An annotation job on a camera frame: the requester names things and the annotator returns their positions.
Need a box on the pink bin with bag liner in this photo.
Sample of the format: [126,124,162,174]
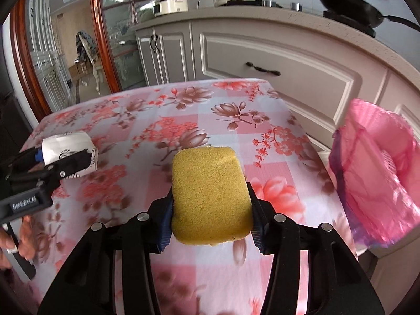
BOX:
[329,98,416,248]

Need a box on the white display cabinet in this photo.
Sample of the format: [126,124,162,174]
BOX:
[26,0,71,106]

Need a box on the white base cabinet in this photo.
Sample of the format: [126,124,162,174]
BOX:
[134,7,420,211]

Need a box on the white rice cooker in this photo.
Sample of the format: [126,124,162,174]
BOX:
[153,0,188,17]

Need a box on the black gas stove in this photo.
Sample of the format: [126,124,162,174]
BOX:
[226,0,376,38]

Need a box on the black drawer handle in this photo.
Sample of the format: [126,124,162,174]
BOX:
[246,62,281,76]

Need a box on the printed paper cup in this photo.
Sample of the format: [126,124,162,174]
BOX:
[41,131,99,178]

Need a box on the yellow sponge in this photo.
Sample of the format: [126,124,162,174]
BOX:
[171,148,253,246]

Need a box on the person's left hand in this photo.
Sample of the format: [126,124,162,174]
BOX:
[0,216,36,270]

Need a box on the white drawer front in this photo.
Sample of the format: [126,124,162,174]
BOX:
[199,32,386,138]

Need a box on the pink floral tablecloth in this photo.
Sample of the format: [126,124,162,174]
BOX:
[20,79,358,315]

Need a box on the white upholstered chair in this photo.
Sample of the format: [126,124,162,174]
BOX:
[76,31,105,91]

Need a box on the black wok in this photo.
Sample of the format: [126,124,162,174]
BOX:
[315,0,420,28]

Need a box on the wooden sliding door frame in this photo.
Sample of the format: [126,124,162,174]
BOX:
[10,0,187,112]

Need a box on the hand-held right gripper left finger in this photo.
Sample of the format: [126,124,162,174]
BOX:
[38,192,174,315]

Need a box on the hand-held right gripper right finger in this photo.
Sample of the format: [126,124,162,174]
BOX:
[246,182,385,315]

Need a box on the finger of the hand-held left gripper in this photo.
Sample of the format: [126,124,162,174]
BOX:
[6,151,93,188]
[9,148,45,172]

